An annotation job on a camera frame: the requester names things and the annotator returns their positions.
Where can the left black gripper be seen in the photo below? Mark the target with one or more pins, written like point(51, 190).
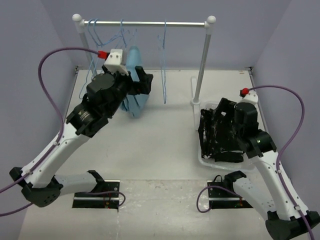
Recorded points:
point(145, 85)

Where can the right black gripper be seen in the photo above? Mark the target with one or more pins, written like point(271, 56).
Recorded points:
point(227, 106)

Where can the black white-patterned trousers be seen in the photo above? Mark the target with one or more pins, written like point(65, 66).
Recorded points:
point(217, 140)

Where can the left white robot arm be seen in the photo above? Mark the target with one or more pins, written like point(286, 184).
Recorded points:
point(41, 185)

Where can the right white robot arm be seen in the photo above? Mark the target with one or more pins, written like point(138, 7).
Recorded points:
point(284, 213)

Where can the clear plastic basket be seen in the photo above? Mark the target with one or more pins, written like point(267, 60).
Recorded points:
point(246, 166)

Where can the metal clothes rack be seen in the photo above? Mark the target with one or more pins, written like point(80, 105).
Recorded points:
point(208, 25)

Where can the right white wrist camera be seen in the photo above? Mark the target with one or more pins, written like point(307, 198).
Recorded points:
point(248, 96)

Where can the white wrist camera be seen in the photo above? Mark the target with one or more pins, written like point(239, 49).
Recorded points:
point(116, 61)
point(248, 96)

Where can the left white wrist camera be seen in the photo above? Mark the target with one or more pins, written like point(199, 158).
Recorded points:
point(116, 61)

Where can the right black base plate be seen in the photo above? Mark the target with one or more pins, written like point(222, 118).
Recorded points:
point(220, 199)

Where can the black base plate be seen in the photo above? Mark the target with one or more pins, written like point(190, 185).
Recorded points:
point(109, 200)
point(220, 199)

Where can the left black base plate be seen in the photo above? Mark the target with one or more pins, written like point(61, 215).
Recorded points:
point(109, 200)

